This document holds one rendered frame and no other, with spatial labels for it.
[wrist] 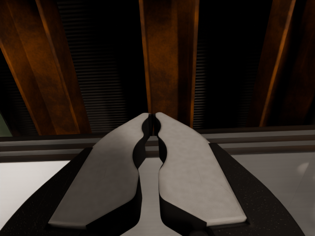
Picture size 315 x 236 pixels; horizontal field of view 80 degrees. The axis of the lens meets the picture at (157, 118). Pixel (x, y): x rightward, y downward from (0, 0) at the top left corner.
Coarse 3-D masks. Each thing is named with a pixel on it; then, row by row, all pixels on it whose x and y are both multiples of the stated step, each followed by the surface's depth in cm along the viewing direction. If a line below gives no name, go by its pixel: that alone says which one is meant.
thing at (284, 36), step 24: (288, 0) 25; (312, 0) 28; (288, 24) 26; (312, 24) 30; (264, 48) 32; (288, 48) 32; (312, 48) 31; (264, 72) 32; (288, 72) 34; (312, 72) 31; (264, 96) 32; (288, 96) 36; (312, 96) 32; (264, 120) 39; (288, 120) 38
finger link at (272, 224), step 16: (224, 160) 8; (240, 176) 7; (240, 192) 7; (256, 192) 7; (256, 208) 6; (272, 208) 6; (240, 224) 6; (256, 224) 6; (272, 224) 6; (288, 224) 6
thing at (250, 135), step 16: (224, 128) 24; (240, 128) 24; (256, 128) 24; (272, 128) 23; (288, 128) 23; (304, 128) 23; (0, 144) 24; (16, 144) 24; (32, 144) 24; (48, 144) 24; (64, 144) 24; (80, 144) 24; (224, 144) 23; (240, 144) 23; (256, 144) 22; (272, 144) 22; (288, 144) 22; (304, 144) 22; (0, 160) 23; (16, 160) 23; (32, 160) 23; (48, 160) 22
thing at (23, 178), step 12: (0, 168) 23; (12, 168) 23; (24, 168) 23; (36, 168) 23; (0, 180) 24; (12, 180) 24; (24, 180) 24; (36, 180) 24; (0, 192) 25; (12, 192) 25; (24, 192) 25; (12, 204) 26
